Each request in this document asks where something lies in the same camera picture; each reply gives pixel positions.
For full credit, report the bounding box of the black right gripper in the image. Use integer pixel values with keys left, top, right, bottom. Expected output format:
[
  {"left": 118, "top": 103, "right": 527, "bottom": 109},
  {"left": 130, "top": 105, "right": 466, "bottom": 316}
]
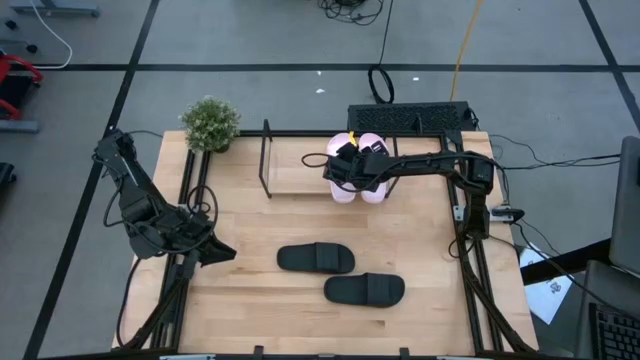
[{"left": 323, "top": 139, "right": 390, "bottom": 194}]

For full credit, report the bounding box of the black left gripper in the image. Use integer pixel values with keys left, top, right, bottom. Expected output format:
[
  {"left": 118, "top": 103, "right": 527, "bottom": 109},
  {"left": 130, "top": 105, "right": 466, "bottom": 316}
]
[{"left": 167, "top": 209, "right": 238, "bottom": 267}]

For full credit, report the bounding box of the pink slide sandal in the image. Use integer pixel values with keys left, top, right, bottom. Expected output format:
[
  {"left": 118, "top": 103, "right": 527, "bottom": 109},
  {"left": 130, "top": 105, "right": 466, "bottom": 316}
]
[
  {"left": 357, "top": 132, "right": 391, "bottom": 205},
  {"left": 325, "top": 132, "right": 359, "bottom": 205}
]

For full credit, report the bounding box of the black slide sandal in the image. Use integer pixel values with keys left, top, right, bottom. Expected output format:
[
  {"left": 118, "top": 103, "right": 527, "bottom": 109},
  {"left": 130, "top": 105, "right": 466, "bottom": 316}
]
[
  {"left": 276, "top": 241, "right": 357, "bottom": 275},
  {"left": 323, "top": 272, "right": 406, "bottom": 309}
]

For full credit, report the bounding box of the black perforated computer case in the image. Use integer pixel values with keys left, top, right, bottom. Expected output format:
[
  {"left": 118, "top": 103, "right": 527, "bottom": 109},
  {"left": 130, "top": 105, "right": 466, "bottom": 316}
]
[{"left": 347, "top": 101, "right": 476, "bottom": 135}]

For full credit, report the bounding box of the small green potted plant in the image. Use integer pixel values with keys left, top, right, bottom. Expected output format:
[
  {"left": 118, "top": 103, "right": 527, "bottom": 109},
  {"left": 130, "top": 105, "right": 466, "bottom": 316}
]
[{"left": 178, "top": 95, "right": 242, "bottom": 154}]

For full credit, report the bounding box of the black webcam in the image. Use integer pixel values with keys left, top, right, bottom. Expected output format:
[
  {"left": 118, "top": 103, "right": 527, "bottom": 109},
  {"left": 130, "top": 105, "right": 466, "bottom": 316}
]
[{"left": 489, "top": 207, "right": 526, "bottom": 224}]

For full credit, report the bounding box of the black desk beam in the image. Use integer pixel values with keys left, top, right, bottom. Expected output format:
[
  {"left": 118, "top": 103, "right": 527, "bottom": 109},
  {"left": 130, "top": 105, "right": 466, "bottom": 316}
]
[{"left": 519, "top": 238, "right": 612, "bottom": 286}]

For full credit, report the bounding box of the grey furniture foot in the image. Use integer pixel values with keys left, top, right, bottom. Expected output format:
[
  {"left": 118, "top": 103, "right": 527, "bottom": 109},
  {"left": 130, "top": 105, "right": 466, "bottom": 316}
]
[{"left": 0, "top": 119, "right": 40, "bottom": 134}]

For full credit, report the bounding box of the white paper sheet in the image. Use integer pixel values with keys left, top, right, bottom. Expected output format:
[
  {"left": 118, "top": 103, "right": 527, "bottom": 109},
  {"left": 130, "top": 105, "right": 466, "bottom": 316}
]
[{"left": 518, "top": 243, "right": 574, "bottom": 325}]

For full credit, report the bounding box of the grey monitor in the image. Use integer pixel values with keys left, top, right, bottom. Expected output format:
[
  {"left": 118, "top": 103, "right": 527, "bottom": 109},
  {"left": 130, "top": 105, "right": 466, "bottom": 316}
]
[{"left": 608, "top": 135, "right": 640, "bottom": 279}]

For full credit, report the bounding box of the red and black cart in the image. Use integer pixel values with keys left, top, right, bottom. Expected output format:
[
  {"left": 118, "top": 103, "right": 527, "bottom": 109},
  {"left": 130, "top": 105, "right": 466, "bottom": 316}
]
[{"left": 0, "top": 49, "right": 45, "bottom": 121}]

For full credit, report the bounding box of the grey desk surface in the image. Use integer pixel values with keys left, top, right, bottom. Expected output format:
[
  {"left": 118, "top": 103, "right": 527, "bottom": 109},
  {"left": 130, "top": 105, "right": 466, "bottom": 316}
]
[{"left": 572, "top": 259, "right": 640, "bottom": 360}]

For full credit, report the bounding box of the grey furniture base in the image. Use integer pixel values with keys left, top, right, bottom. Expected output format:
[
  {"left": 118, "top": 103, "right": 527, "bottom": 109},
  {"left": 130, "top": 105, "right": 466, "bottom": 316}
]
[{"left": 9, "top": 0, "right": 100, "bottom": 18}]

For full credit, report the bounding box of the black keyboard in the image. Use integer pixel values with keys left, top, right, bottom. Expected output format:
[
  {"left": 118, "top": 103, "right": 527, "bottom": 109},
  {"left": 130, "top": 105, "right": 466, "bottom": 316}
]
[{"left": 589, "top": 302, "right": 640, "bottom": 360}]

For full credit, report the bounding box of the coiled black floor cable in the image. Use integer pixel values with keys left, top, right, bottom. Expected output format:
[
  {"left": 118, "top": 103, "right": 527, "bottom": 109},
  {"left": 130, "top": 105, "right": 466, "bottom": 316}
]
[{"left": 367, "top": 0, "right": 396, "bottom": 105}]

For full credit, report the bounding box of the wooden shelf with black frame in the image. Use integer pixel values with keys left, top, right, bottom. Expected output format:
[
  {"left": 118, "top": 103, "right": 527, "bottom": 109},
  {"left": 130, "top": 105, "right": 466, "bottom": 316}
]
[{"left": 256, "top": 118, "right": 400, "bottom": 201}]

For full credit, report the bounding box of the black aluminium rig frame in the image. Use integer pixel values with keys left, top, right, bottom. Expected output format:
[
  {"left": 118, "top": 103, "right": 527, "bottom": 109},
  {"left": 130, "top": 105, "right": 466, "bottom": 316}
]
[{"left": 112, "top": 129, "right": 539, "bottom": 360}]

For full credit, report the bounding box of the black rig power cable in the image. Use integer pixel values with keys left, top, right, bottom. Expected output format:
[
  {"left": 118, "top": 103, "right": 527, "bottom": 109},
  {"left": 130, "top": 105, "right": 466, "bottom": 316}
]
[{"left": 115, "top": 257, "right": 144, "bottom": 349}]

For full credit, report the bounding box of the tangled black cable bundle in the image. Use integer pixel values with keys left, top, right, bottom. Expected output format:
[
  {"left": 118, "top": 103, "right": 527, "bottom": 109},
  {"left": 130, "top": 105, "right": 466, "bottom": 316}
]
[{"left": 317, "top": 0, "right": 386, "bottom": 26}]

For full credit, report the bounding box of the yellow floor cable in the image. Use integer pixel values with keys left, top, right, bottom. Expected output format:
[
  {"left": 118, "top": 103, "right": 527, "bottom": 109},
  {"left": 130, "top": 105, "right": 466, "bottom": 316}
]
[{"left": 448, "top": 0, "right": 485, "bottom": 103}]

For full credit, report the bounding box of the white floor cable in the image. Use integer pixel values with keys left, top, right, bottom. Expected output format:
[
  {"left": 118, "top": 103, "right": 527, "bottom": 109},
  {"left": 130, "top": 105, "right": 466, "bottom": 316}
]
[{"left": 29, "top": 0, "right": 74, "bottom": 70}]

